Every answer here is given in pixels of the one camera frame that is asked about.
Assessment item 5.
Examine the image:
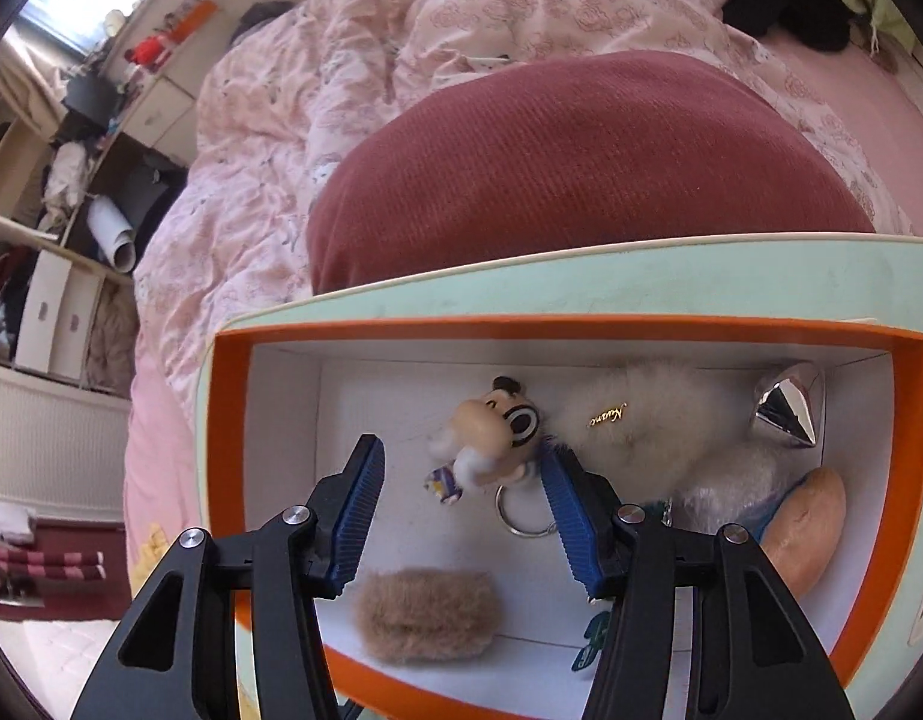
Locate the green charm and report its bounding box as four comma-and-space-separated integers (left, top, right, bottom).
570, 611, 613, 680

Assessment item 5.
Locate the maroon striped cloth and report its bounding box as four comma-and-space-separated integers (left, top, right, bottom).
0, 546, 106, 584

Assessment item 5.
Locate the pink floral blanket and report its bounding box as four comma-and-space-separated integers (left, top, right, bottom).
131, 0, 916, 421

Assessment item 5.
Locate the brown capybara plush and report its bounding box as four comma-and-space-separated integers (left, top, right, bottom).
757, 465, 849, 601

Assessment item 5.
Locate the mint cartoon lap desk desktop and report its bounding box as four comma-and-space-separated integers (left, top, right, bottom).
193, 236, 923, 720

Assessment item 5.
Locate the maroon corduroy pillow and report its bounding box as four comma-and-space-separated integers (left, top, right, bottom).
305, 52, 879, 293

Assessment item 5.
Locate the pink bed sheet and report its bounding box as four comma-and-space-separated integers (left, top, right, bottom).
122, 22, 923, 601

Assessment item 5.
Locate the silver cone ornament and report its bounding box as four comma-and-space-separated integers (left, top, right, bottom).
753, 361, 826, 451

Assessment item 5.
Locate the cartoon figure keychain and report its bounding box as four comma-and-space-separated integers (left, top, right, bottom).
427, 376, 562, 539

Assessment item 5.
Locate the white two-drawer cabinet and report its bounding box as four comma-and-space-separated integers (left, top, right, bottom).
15, 250, 106, 383

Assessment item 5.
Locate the dark red rug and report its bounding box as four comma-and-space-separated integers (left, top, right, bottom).
0, 517, 133, 625

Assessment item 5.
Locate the yellow cloth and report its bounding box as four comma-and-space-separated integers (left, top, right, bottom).
133, 523, 172, 572

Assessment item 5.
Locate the black monitor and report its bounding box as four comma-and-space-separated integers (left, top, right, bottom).
64, 75, 119, 126

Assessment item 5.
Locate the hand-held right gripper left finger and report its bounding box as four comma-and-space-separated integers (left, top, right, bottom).
70, 433, 388, 720

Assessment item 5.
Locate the small orange box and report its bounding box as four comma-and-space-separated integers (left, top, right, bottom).
172, 0, 218, 38

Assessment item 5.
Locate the white fluffy plush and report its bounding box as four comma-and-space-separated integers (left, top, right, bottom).
540, 361, 763, 481

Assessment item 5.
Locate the brown fluffy pom-pom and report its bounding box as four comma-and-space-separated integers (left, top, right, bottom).
352, 568, 502, 665

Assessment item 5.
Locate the rolled white paper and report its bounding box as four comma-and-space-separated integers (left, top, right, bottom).
86, 199, 137, 272

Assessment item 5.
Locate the orange cardboard box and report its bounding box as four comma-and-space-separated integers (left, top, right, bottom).
205, 315, 923, 706

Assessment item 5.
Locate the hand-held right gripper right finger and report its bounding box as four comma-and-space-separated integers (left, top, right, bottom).
538, 454, 859, 720

